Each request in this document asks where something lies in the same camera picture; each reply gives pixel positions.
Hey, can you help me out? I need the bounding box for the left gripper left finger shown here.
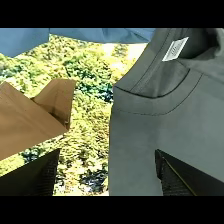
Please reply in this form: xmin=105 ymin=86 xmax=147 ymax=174
xmin=0 ymin=148 xmax=61 ymax=197

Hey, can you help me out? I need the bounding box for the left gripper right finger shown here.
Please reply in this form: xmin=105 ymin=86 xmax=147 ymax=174
xmin=154 ymin=149 xmax=224 ymax=197

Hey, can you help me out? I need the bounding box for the grey T-shirt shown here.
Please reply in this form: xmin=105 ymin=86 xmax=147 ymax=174
xmin=108 ymin=27 xmax=224 ymax=197

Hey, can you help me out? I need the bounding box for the brown garment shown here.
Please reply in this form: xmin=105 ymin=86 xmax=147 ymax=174
xmin=0 ymin=78 xmax=77 ymax=162

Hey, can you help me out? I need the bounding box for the blue garment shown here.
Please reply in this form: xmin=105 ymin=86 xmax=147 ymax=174
xmin=0 ymin=27 xmax=156 ymax=58

